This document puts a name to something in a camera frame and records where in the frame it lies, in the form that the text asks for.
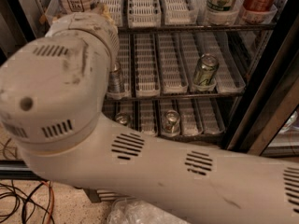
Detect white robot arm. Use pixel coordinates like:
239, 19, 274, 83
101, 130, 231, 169
0, 12, 299, 224

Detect shelf glide tray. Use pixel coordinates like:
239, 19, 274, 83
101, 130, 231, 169
134, 34, 160, 97
162, 0, 199, 25
197, 32, 246, 93
127, 0, 162, 28
156, 34, 188, 94

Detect stainless steel display fridge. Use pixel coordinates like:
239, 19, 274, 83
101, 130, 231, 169
0, 0, 299, 203

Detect right glass fridge door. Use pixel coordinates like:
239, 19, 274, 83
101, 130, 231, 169
234, 54, 299, 157

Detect dark green soda can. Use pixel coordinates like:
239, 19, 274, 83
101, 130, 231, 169
115, 112, 132, 127

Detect green red white can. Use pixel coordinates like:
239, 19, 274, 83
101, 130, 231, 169
162, 110, 180, 133

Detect silver blue can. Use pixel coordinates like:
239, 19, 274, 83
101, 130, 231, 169
108, 61, 124, 93

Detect green silver can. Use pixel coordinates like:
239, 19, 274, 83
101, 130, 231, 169
192, 53, 219, 86

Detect clear crumpled plastic bag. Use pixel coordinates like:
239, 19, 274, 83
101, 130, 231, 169
106, 198, 190, 224

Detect middle wire shelf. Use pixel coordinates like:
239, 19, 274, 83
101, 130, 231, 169
104, 92, 244, 103

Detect orange power cable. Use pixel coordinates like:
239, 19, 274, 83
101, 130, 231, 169
40, 180, 56, 224

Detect top wire shelf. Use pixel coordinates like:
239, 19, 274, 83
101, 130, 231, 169
119, 23, 276, 34

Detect black floor cables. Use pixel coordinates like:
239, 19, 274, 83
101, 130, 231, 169
0, 179, 83, 224

